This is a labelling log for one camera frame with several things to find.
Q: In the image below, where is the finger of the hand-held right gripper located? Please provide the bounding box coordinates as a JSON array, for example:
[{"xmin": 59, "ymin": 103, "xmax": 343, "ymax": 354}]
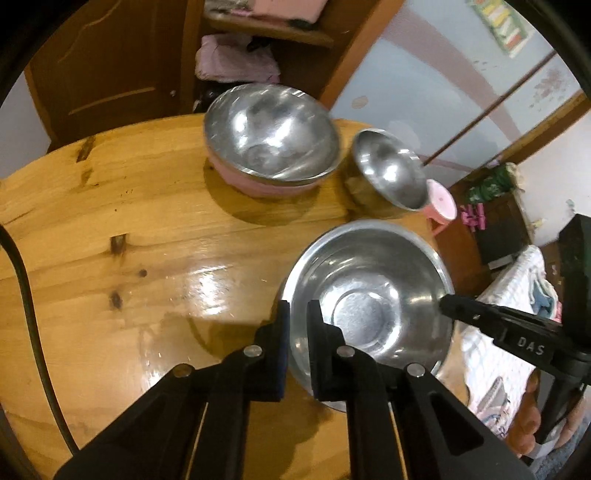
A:
[{"xmin": 438, "ymin": 294, "xmax": 561, "ymax": 370}]

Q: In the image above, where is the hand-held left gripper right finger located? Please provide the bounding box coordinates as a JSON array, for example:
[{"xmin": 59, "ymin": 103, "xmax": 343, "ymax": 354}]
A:
[{"xmin": 306, "ymin": 299, "xmax": 539, "ymax": 480}]

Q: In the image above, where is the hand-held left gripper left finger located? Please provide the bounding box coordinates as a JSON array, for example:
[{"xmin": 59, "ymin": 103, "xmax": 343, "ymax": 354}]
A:
[{"xmin": 53, "ymin": 299, "xmax": 291, "ymax": 480}]

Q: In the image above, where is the medium steel bowl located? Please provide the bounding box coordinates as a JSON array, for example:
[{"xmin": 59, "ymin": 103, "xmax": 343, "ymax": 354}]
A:
[{"xmin": 278, "ymin": 220, "xmax": 455, "ymax": 411}]

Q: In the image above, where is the person's right hand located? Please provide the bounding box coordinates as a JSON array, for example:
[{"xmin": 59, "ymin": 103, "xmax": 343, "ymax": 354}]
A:
[{"xmin": 508, "ymin": 369, "xmax": 591, "ymax": 460}]

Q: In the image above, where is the dark wooden cabinet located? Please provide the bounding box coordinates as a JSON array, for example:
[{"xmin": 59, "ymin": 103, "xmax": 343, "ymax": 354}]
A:
[{"xmin": 450, "ymin": 166, "xmax": 532, "ymax": 278}]

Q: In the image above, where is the pink toy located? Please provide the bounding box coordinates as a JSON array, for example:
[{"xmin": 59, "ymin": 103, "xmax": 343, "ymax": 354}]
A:
[{"xmin": 460, "ymin": 203, "xmax": 488, "ymax": 230}]

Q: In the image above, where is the green bag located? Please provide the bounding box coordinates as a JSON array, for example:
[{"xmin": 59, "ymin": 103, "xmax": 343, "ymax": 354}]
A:
[{"xmin": 466, "ymin": 164, "xmax": 518, "ymax": 206}]

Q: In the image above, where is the pink plastic stool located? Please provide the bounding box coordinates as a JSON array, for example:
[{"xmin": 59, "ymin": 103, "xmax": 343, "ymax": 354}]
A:
[{"xmin": 418, "ymin": 179, "xmax": 458, "ymax": 238}]

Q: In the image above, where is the small steel bowl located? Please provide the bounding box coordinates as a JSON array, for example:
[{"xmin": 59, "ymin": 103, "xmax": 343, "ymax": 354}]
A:
[{"xmin": 344, "ymin": 128, "xmax": 428, "ymax": 220}]

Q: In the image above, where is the steel bowl with pink outside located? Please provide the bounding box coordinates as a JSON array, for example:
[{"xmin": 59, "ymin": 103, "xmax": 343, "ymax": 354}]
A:
[{"xmin": 203, "ymin": 84, "xmax": 342, "ymax": 199}]

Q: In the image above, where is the floral sliding wardrobe door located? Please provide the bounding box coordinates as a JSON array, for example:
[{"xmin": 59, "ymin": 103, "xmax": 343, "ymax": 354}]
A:
[{"xmin": 323, "ymin": 0, "xmax": 591, "ymax": 185}]

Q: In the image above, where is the folded pink cloth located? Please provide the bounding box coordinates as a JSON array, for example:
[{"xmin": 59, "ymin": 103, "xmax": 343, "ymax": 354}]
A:
[{"xmin": 195, "ymin": 34, "xmax": 281, "ymax": 84}]

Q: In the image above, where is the wooden corner shelf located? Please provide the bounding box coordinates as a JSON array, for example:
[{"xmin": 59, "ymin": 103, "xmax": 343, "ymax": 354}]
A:
[{"xmin": 180, "ymin": 0, "xmax": 407, "ymax": 121}]

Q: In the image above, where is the brown wooden door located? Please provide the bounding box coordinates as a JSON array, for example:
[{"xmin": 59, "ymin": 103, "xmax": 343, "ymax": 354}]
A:
[{"xmin": 23, "ymin": 0, "xmax": 204, "ymax": 139}]

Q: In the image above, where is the pink basket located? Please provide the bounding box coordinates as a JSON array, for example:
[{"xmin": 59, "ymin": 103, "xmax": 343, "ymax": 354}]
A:
[{"xmin": 252, "ymin": 0, "xmax": 326, "ymax": 24}]

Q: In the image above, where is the wall poster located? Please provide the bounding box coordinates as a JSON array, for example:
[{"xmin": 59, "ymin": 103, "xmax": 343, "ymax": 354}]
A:
[{"xmin": 468, "ymin": 0, "xmax": 529, "ymax": 58}]

